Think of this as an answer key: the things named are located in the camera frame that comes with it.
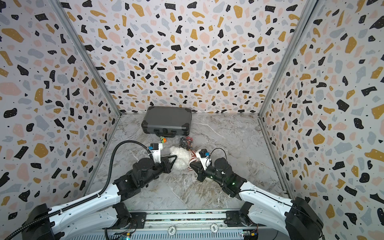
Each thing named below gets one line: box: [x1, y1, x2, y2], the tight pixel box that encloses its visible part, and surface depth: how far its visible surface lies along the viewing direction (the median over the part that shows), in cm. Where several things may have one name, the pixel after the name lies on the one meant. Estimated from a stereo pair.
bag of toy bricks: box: [179, 135, 195, 151], surface depth 103 cm
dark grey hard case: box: [141, 106, 192, 138], surface depth 106 cm
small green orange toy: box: [160, 135, 167, 144], surface depth 105 cm
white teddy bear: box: [168, 146, 192, 171], surface depth 76 cm
